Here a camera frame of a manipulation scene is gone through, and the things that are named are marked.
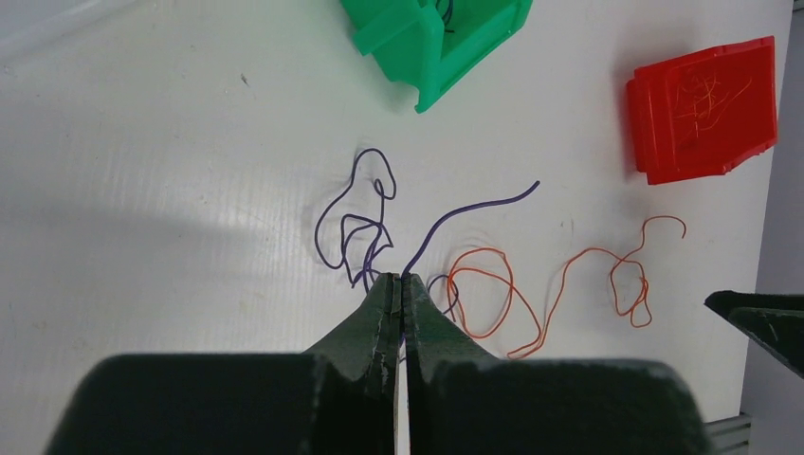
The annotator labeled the green plastic bin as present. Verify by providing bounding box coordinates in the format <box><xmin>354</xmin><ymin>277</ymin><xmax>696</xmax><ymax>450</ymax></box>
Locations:
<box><xmin>340</xmin><ymin>0</ymin><xmax>533</xmax><ymax>114</ymax></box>

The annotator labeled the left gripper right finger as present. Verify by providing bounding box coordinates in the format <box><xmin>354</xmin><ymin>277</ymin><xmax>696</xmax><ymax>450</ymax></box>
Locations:
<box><xmin>402</xmin><ymin>273</ymin><xmax>500</xmax><ymax>454</ymax></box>

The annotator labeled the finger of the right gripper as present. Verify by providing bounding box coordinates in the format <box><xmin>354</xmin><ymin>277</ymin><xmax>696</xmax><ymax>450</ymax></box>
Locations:
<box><xmin>704</xmin><ymin>290</ymin><xmax>803</xmax><ymax>378</ymax></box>

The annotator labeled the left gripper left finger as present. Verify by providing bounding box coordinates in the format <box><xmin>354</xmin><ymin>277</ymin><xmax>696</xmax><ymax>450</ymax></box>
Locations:
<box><xmin>306</xmin><ymin>274</ymin><xmax>402</xmax><ymax>454</ymax></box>

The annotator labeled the red plastic bin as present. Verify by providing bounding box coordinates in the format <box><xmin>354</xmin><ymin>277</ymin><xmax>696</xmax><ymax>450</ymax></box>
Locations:
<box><xmin>626</xmin><ymin>36</ymin><xmax>778</xmax><ymax>185</ymax></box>

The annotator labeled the orange wire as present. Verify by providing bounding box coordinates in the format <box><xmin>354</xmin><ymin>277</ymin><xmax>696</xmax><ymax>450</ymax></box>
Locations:
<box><xmin>671</xmin><ymin>75</ymin><xmax>755</xmax><ymax>152</ymax></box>
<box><xmin>446</xmin><ymin>215</ymin><xmax>687</xmax><ymax>361</ymax></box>

